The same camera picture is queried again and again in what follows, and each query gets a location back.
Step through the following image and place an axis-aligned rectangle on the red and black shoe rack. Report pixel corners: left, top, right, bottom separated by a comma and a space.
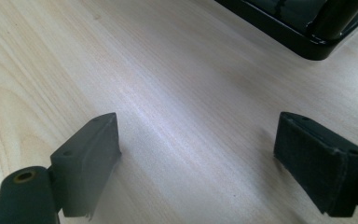
213, 0, 358, 62

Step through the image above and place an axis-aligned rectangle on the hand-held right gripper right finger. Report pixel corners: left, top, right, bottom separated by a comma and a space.
272, 111, 358, 218

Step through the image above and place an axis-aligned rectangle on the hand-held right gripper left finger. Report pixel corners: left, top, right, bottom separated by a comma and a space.
49, 112, 122, 219

